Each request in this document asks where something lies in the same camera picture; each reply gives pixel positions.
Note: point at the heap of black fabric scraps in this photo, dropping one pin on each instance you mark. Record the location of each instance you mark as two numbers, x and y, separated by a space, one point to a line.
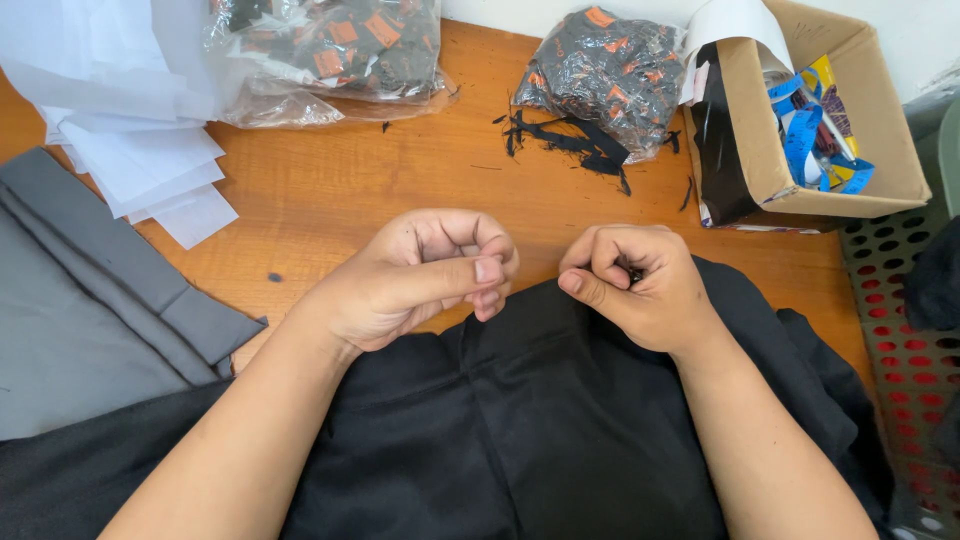
585 144

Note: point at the blue measuring tape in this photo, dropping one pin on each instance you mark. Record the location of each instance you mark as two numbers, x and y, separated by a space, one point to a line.
802 135

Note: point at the black plastic film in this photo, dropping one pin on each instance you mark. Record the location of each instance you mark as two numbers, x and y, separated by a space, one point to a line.
716 150

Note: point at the rounded clear bag of labels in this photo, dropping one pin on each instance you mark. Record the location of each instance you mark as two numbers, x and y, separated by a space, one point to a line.
607 75

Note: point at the thin black fabric strip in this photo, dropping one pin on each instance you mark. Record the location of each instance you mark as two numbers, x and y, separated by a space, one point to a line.
686 193

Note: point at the dark cloth bundle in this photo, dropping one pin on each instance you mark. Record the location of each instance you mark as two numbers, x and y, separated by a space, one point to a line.
936 281

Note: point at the small black fabric scrap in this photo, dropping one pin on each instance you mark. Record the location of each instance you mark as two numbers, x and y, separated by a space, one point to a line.
673 140

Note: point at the brown cardboard box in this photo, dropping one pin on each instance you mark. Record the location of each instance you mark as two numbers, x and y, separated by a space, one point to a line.
757 150

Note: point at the grey-green plastic container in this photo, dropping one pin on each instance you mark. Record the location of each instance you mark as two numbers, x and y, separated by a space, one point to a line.
937 142

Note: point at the curled white paper sheet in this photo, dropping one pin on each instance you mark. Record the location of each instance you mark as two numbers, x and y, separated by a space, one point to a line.
739 37

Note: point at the black fabric garment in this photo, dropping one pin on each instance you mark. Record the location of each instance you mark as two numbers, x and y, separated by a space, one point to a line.
540 420

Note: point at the small black label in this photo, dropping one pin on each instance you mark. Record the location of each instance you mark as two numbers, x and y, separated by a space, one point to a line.
636 276

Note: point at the stack of white paper sheets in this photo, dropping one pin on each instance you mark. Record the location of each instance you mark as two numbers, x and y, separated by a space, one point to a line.
112 97

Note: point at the person's left hand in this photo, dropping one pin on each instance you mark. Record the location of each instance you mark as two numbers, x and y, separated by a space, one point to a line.
390 285

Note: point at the yellow packet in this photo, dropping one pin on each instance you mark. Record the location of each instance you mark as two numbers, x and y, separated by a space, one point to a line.
832 97

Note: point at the wide clear bag of labels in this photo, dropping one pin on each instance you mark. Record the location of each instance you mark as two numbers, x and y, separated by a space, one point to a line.
337 52

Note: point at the person's right hand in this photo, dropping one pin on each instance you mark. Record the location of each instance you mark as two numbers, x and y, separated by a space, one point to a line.
660 300

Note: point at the grey fabric garment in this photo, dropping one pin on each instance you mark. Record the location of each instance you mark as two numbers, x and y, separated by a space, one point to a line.
82 315

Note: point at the grey perforated plastic crate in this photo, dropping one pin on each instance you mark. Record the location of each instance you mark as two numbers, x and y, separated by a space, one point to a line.
911 360

